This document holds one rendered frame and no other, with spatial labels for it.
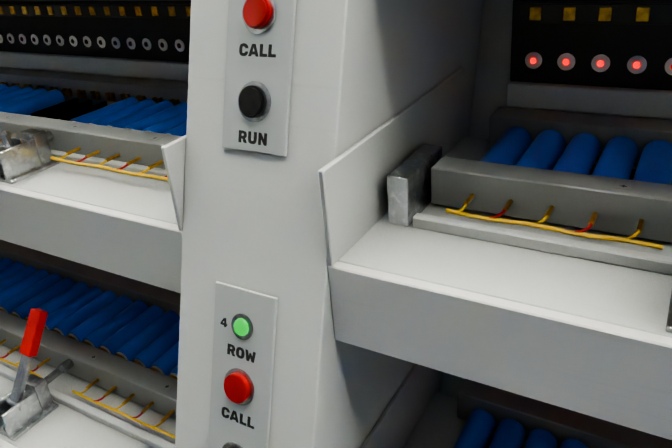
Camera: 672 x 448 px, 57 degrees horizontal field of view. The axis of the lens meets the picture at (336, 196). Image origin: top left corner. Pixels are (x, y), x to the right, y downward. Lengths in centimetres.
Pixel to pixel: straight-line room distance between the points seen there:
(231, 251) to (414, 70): 15
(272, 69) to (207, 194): 8
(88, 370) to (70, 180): 17
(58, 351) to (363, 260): 34
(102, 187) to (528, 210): 27
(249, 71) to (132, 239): 13
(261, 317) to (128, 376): 22
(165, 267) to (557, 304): 22
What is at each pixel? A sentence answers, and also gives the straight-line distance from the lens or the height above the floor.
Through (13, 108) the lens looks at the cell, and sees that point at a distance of 63.
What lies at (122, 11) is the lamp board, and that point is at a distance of 63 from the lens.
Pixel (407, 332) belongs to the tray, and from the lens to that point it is 30.
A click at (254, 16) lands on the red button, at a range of 31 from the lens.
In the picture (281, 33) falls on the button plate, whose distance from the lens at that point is 31.
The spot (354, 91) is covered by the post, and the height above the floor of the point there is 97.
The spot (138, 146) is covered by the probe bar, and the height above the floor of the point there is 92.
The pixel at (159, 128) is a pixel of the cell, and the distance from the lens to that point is 48.
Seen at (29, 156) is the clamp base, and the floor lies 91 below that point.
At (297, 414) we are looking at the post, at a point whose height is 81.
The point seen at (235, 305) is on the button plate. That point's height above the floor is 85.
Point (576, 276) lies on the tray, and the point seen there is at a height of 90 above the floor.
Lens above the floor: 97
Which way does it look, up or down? 10 degrees down
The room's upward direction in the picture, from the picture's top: 4 degrees clockwise
